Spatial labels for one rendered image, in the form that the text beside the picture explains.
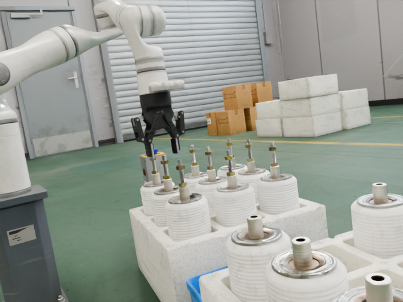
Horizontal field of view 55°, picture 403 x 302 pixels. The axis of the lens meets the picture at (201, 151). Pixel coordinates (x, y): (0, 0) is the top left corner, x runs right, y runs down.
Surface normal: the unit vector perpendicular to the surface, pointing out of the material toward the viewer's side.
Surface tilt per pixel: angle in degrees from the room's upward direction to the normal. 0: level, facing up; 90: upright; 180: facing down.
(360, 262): 90
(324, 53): 90
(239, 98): 90
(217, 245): 90
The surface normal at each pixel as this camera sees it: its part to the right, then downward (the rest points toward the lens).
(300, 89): -0.85, 0.18
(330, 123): 0.55, 0.03
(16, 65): 0.80, -0.02
